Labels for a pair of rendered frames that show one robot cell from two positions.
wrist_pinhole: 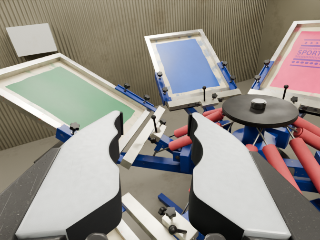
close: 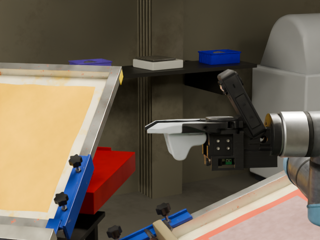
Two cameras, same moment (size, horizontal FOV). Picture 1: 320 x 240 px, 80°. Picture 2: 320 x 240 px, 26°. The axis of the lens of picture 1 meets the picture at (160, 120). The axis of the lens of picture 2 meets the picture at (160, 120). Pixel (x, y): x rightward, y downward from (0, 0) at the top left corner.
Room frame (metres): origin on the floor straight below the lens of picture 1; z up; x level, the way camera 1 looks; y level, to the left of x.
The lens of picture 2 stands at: (0.24, 1.08, 1.92)
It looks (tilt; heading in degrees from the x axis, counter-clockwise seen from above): 12 degrees down; 263
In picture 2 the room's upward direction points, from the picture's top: straight up
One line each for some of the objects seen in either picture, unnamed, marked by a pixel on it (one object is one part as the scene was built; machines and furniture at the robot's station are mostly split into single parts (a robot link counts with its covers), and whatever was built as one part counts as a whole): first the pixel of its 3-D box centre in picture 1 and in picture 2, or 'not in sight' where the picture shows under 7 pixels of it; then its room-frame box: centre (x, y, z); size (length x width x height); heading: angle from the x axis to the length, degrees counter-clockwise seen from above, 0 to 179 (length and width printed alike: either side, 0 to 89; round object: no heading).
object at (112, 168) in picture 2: not in sight; (65, 176); (0.28, -1.78, 1.06); 0.61 x 0.46 x 0.12; 70
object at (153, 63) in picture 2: not in sight; (157, 62); (-0.45, -4.33, 1.21); 0.32 x 0.31 x 0.08; 22
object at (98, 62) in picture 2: not in sight; (90, 66); (0.09, -4.11, 1.21); 0.28 x 0.19 x 0.09; 22
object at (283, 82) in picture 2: not in sight; (304, 100); (-1.84, -4.82, 0.78); 0.78 x 0.66 x 1.55; 112
